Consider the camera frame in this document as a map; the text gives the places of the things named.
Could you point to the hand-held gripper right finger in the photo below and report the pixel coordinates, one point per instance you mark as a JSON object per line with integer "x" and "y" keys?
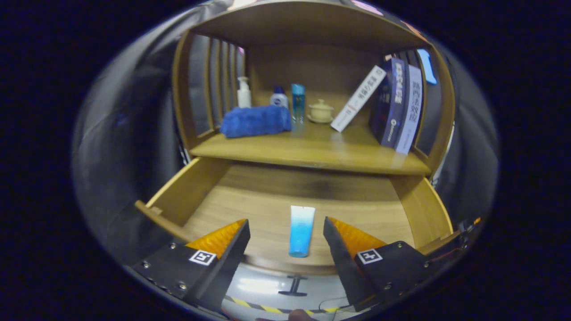
{"x": 345, "y": 263}

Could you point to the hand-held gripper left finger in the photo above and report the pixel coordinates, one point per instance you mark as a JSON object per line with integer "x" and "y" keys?
{"x": 229, "y": 263}

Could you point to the blue white tube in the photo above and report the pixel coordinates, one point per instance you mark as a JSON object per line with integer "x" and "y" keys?
{"x": 301, "y": 232}

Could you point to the wooden drawer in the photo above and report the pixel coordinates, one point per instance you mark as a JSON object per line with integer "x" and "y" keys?
{"x": 267, "y": 209}

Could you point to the wooden countertop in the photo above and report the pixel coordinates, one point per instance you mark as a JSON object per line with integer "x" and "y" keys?
{"x": 312, "y": 147}

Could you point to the wooden cabinet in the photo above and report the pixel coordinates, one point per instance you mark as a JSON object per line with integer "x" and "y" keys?
{"x": 312, "y": 76}

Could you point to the yellow black floor tape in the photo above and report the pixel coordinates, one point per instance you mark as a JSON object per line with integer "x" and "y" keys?
{"x": 267, "y": 308}

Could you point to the black orange clamp tool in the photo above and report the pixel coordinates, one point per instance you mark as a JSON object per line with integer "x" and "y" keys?
{"x": 466, "y": 229}

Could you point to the blue folded towel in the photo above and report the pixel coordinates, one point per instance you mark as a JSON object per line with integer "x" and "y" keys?
{"x": 254, "y": 121}

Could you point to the beige lidded teacup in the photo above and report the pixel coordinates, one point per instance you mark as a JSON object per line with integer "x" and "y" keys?
{"x": 320, "y": 111}

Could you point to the dark blue book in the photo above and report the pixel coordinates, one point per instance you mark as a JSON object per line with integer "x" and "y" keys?
{"x": 390, "y": 104}

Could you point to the light purple book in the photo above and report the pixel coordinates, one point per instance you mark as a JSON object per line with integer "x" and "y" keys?
{"x": 411, "y": 111}

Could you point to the clear blue bottle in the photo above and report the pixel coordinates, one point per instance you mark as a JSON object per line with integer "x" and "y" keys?
{"x": 298, "y": 104}

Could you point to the white book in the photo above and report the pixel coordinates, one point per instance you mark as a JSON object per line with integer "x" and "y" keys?
{"x": 359, "y": 98}

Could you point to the black backdrop cloth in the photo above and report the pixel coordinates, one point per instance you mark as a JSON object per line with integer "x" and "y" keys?
{"x": 125, "y": 133}

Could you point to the white pump bottle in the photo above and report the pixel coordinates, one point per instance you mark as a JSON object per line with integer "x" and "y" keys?
{"x": 243, "y": 96}

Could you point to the small white blue-capped bottle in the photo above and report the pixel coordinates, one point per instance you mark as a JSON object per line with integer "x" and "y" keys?
{"x": 279, "y": 99}

